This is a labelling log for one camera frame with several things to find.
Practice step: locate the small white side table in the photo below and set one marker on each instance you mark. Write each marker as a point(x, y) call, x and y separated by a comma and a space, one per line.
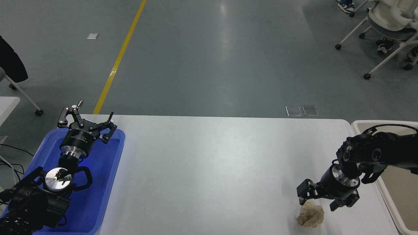
point(7, 107)

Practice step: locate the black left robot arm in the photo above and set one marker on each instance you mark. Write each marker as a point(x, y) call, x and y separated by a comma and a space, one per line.
point(31, 202)

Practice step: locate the grey chair with castors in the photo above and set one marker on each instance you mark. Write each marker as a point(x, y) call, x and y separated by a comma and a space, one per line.
point(24, 94)

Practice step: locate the metal floor plate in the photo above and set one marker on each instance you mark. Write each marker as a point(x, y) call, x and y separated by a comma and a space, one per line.
point(293, 111)
point(310, 110)

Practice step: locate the tan paper ball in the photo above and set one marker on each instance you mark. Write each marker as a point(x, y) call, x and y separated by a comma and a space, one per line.
point(310, 215)

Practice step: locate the person's shoe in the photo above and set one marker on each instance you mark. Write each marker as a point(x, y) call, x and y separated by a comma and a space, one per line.
point(345, 6)
point(412, 54)
point(385, 46)

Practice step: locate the blue plastic tray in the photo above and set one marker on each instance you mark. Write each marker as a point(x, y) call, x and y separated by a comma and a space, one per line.
point(98, 182)

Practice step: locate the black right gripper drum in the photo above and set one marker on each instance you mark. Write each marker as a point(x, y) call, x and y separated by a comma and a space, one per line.
point(334, 189)

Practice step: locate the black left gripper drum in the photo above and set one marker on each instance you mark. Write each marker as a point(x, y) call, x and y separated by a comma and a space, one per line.
point(78, 138)

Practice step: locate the white office chair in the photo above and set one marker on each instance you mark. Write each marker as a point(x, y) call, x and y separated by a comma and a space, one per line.
point(388, 16)

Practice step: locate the large pale plastic bin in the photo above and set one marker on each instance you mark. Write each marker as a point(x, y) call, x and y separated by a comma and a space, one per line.
point(401, 205)

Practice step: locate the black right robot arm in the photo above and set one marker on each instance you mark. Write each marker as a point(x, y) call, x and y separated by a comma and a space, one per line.
point(375, 153)

